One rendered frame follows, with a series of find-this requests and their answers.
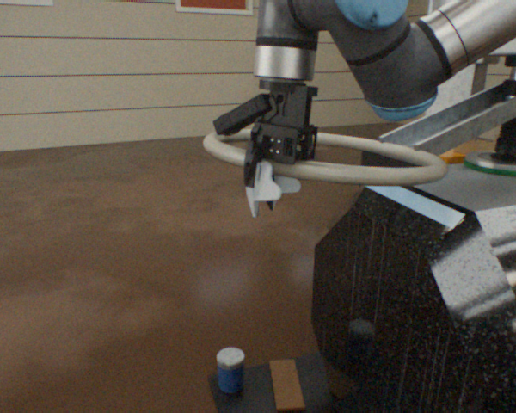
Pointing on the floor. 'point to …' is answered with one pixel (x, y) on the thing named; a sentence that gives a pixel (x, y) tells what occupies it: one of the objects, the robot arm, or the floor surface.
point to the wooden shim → (286, 385)
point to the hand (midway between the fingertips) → (261, 205)
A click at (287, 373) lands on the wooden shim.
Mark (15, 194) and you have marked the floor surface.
